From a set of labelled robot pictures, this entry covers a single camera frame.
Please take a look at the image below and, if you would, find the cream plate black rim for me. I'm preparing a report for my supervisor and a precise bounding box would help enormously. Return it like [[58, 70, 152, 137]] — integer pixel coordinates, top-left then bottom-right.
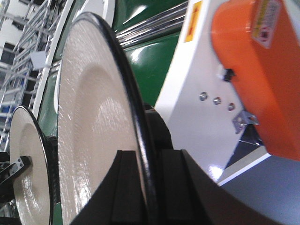
[[58, 12, 159, 225], [9, 106, 54, 225]]

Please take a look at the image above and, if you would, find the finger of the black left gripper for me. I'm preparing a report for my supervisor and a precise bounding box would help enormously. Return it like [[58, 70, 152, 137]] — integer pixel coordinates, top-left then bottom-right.
[[0, 156, 31, 203]]

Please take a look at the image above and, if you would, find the white conveyor side frame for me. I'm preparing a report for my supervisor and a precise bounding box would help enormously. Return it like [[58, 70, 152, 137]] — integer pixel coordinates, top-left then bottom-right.
[[153, 0, 272, 187]]

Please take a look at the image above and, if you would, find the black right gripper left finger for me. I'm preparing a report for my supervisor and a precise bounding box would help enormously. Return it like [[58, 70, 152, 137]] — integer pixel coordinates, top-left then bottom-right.
[[71, 150, 147, 225]]

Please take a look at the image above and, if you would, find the grey control box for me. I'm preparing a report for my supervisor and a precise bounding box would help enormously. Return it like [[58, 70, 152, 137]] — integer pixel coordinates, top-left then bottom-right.
[[30, 51, 47, 71]]

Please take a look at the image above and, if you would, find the orange motor cover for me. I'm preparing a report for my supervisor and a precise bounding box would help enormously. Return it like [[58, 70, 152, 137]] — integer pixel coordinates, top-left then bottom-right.
[[211, 0, 300, 160]]

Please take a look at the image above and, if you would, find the metal roller rack shelving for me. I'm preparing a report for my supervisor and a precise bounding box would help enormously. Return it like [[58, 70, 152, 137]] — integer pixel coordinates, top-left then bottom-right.
[[0, 0, 66, 152]]

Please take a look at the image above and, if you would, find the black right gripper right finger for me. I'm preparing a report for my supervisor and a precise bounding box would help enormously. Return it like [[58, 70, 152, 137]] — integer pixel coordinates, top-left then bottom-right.
[[159, 149, 272, 225]]

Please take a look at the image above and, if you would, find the white outer conveyor rim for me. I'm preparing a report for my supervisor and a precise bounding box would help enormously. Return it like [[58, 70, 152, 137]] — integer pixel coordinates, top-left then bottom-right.
[[30, 0, 86, 119]]

